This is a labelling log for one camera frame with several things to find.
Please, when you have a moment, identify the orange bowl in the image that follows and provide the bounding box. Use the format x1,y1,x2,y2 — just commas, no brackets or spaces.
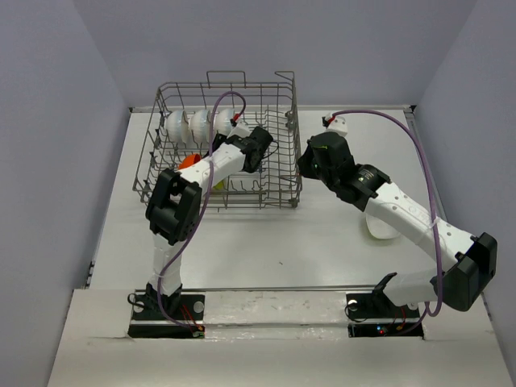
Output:
178,153,202,169

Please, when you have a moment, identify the grey wire dish rack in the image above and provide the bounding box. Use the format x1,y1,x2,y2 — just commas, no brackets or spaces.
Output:
132,70,302,210

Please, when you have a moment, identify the lime green bowl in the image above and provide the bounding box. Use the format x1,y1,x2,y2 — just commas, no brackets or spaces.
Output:
212,181,224,190

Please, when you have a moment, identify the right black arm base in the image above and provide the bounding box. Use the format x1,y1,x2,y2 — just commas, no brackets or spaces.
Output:
343,273,424,339

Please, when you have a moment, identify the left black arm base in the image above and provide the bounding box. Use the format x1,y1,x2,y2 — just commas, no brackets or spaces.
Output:
127,285,206,339

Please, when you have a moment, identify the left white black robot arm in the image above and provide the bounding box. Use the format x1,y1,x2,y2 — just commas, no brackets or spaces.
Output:
145,127,273,320

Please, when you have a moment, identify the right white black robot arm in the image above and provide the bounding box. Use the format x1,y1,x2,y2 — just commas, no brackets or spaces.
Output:
298,131,497,316

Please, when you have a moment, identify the white square bowl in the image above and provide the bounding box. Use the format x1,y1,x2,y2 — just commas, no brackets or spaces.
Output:
365,214,400,240

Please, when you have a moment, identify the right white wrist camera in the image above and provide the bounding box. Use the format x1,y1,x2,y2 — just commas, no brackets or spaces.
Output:
322,114,348,138

